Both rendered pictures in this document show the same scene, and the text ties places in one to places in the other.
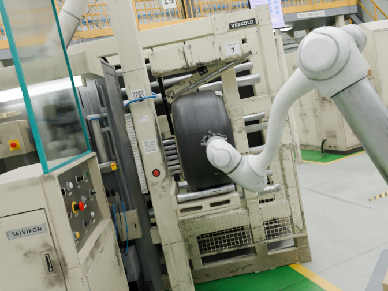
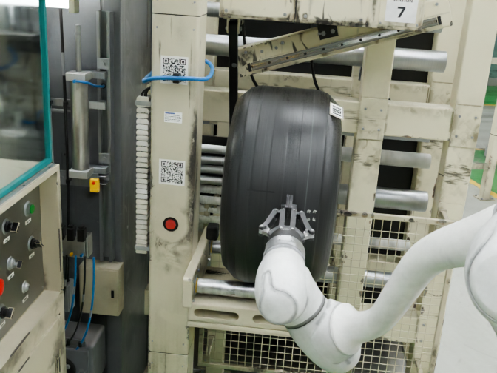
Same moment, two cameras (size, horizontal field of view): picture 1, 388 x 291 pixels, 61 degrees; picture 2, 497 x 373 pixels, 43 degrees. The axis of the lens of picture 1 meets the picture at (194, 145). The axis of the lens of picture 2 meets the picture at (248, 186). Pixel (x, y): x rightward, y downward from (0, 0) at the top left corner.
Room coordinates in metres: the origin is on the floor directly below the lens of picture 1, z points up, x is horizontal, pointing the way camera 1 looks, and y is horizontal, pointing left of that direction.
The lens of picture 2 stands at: (0.18, -0.11, 1.78)
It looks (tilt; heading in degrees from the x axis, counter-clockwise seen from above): 19 degrees down; 5
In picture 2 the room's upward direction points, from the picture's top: 4 degrees clockwise
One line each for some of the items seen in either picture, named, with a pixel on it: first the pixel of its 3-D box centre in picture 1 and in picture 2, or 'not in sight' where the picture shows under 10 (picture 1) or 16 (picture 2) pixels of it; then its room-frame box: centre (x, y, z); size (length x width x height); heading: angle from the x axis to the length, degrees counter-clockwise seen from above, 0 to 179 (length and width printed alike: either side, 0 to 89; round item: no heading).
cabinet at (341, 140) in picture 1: (349, 115); not in sight; (5.92, -2.88, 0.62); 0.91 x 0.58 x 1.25; 109
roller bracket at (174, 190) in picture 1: (175, 192); (200, 263); (1.96, 0.17, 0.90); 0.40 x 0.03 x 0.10; 0
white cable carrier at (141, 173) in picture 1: (137, 153); (145, 175); (1.91, 0.33, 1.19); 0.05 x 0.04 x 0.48; 0
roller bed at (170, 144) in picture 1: (166, 160); (207, 180); (2.34, 0.21, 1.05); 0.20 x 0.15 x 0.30; 90
